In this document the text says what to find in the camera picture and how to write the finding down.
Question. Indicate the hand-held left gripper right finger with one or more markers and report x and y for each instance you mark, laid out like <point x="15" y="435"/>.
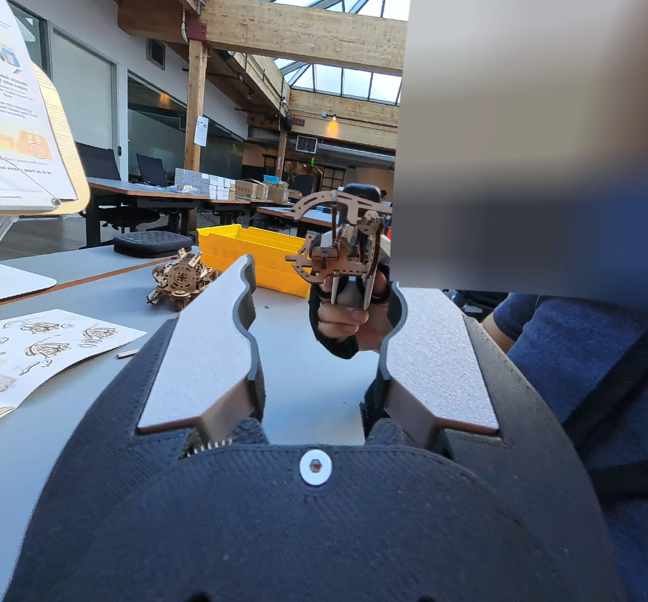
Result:
<point x="435" y="359"/>

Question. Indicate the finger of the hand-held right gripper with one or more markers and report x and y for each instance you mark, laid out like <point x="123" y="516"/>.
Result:
<point x="369" y="293"/>
<point x="334" y="288"/>

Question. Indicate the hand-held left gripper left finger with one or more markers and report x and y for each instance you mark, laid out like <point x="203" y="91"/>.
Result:
<point x="202" y="359"/>

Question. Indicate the curved wooden model part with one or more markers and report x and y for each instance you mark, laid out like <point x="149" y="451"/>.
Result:
<point x="314" y="257"/>

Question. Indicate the person's right forearm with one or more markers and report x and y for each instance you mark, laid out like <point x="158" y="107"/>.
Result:
<point x="496" y="333"/>

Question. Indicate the assembled round wooden model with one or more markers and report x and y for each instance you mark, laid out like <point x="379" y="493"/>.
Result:
<point x="179" y="278"/>

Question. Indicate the person's right hand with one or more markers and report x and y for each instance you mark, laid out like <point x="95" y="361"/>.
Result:
<point x="344" y="321"/>

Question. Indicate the thin wooden stick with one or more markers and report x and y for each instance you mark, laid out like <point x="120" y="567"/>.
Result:
<point x="126" y="354"/>

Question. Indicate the short grey desk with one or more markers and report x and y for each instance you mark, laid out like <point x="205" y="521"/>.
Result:
<point x="283" y="214"/>

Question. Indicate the small cardboard box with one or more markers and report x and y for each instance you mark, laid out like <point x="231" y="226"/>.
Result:
<point x="277" y="194"/>

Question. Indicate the yellow plastic bin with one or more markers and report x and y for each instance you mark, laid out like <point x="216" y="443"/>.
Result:
<point x="238" y="247"/>

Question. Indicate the large cardboard box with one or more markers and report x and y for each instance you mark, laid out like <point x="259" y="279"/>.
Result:
<point x="250" y="190"/>

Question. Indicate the black padded cushion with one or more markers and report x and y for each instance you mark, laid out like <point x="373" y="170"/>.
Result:
<point x="152" y="242"/>

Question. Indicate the printed instruction sheet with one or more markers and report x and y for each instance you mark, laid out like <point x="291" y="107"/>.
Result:
<point x="50" y="349"/>

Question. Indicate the black office chair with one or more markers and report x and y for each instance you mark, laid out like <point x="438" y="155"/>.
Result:
<point x="129" y="217"/>

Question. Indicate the stack of white boxes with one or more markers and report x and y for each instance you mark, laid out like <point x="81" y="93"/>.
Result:
<point x="202" y="184"/>

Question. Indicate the white paper notice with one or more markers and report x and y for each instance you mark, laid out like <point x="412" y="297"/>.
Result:
<point x="201" y="131"/>

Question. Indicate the long wood-edged desk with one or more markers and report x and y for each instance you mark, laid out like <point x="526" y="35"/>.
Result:
<point x="141" y="192"/>

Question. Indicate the white rounded board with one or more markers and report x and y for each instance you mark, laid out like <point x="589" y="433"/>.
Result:
<point x="23" y="282"/>

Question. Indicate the wooden clipboard stand with paper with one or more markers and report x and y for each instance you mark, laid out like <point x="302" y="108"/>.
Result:
<point x="30" y="131"/>

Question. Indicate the wooden support post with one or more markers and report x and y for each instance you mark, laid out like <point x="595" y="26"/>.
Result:
<point x="195" y="85"/>

